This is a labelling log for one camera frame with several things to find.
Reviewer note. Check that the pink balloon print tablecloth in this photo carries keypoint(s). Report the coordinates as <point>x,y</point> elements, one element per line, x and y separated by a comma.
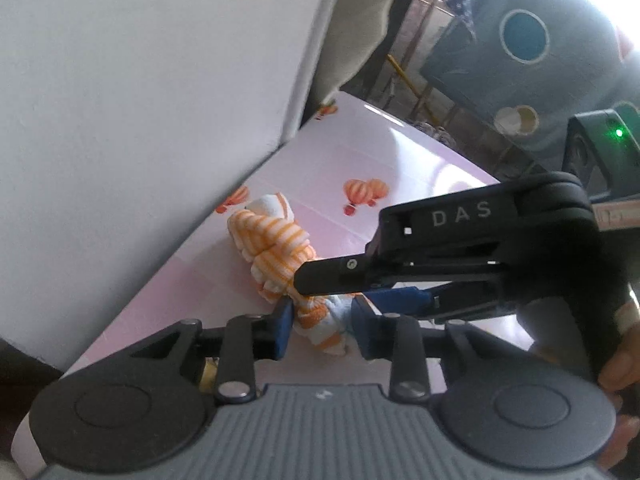
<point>390,160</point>

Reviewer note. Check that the blue blanket with circles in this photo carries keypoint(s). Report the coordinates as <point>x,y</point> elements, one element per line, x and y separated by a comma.
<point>565,75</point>

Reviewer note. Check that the blue star print cloth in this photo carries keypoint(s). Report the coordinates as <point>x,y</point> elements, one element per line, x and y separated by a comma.
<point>462,10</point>

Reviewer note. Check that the yellow stick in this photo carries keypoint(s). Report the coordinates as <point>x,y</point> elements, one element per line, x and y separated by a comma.
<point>407,80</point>

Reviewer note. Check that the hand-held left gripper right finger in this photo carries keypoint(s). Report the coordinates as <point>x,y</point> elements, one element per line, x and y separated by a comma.
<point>364,327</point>

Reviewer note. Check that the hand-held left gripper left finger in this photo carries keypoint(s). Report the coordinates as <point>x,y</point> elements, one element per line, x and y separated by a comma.
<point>283,327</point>

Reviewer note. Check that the large white box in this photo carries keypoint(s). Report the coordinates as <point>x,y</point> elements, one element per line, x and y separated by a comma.
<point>150,110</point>

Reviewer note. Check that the person's right hand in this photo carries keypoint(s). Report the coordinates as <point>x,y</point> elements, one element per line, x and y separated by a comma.
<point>620,370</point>

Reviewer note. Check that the beige cloth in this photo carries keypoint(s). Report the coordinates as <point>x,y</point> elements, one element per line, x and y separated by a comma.
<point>360,25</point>

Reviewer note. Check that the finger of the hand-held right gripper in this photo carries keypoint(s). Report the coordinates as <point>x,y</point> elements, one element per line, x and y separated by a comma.
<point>400,302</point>
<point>340,275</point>

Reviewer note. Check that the orange striped white cloth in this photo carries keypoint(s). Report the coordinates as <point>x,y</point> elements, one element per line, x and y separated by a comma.
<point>270,240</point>

